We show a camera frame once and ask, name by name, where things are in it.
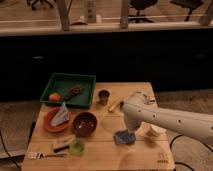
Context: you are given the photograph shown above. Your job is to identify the blue sponge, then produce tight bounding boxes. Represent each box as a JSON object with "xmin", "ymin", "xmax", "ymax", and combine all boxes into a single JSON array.
[{"xmin": 114, "ymin": 130, "xmax": 136, "ymax": 145}]

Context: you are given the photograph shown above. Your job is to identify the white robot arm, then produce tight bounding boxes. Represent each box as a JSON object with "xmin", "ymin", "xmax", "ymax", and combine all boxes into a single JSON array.
[{"xmin": 122, "ymin": 91, "xmax": 213, "ymax": 145}]

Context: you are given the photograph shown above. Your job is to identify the white paper cup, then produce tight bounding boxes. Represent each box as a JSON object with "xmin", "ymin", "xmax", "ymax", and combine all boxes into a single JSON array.
[{"xmin": 146, "ymin": 124, "xmax": 166, "ymax": 137}]

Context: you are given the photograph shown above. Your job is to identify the yellow banana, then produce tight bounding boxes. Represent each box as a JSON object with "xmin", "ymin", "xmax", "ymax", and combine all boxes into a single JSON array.
[{"xmin": 108, "ymin": 98, "xmax": 123, "ymax": 113}]

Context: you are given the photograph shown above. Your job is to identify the small metal cup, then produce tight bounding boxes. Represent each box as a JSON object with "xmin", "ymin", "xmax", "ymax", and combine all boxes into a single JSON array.
[{"xmin": 98, "ymin": 90, "xmax": 110, "ymax": 105}]

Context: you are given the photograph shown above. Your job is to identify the dark red bowl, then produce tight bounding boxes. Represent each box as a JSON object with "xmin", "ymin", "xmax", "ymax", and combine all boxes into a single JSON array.
[{"xmin": 72, "ymin": 112, "xmax": 97, "ymax": 138}]

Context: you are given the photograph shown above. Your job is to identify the small green cup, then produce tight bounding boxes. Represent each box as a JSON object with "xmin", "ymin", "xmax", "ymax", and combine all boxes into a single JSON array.
[{"xmin": 69, "ymin": 138, "xmax": 85, "ymax": 155}]

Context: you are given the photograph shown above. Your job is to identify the green plastic tray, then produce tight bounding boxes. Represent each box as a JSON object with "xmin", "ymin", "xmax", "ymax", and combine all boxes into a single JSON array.
[{"xmin": 40, "ymin": 73, "xmax": 96, "ymax": 109}]

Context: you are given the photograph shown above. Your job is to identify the wooden block brush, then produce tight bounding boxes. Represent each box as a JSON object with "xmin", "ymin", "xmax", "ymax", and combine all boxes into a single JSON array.
[{"xmin": 52, "ymin": 135, "xmax": 76, "ymax": 152}]

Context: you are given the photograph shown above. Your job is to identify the dark brown scrub brush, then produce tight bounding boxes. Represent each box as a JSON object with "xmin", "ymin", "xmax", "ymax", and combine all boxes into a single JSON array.
[{"xmin": 64, "ymin": 86, "xmax": 82, "ymax": 101}]

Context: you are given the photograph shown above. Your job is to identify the grey folded cloth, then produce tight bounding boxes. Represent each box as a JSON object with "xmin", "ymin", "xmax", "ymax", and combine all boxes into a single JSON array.
[{"xmin": 51, "ymin": 102, "xmax": 69, "ymax": 126}]

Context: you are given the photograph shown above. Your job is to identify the orange plate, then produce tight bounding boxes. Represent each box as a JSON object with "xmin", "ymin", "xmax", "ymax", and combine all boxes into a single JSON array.
[{"xmin": 43, "ymin": 107, "xmax": 71, "ymax": 133}]

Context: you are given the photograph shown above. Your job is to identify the orange fruit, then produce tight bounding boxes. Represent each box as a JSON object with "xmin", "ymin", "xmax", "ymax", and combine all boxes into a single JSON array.
[{"xmin": 49, "ymin": 93, "xmax": 61, "ymax": 102}]

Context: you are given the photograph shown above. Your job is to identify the silver fork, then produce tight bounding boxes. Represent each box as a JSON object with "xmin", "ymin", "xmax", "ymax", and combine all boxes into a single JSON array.
[{"xmin": 27, "ymin": 152, "xmax": 67, "ymax": 159}]

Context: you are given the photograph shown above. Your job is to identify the black office chair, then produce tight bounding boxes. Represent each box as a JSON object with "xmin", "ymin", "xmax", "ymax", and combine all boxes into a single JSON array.
[
  {"xmin": 170, "ymin": 0, "xmax": 203, "ymax": 21},
  {"xmin": 128, "ymin": 0, "xmax": 158, "ymax": 23},
  {"xmin": 26, "ymin": 0, "xmax": 56, "ymax": 11}
]

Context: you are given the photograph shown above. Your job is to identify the black office chair right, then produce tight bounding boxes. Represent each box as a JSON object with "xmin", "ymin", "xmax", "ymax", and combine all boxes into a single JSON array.
[{"xmin": 170, "ymin": 0, "xmax": 203, "ymax": 21}]

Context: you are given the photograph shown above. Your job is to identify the black office chair left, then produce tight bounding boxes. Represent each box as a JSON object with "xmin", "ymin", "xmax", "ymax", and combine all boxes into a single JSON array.
[{"xmin": 26, "ymin": 0, "xmax": 56, "ymax": 11}]

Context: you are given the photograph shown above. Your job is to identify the black cable on floor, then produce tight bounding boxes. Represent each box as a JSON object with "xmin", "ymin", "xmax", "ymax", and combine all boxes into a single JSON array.
[{"xmin": 169, "ymin": 134, "xmax": 213, "ymax": 171}]

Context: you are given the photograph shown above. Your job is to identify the black cable left floor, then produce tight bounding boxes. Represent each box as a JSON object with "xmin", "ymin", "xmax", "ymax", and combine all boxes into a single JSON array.
[{"xmin": 0, "ymin": 129, "xmax": 22, "ymax": 171}]

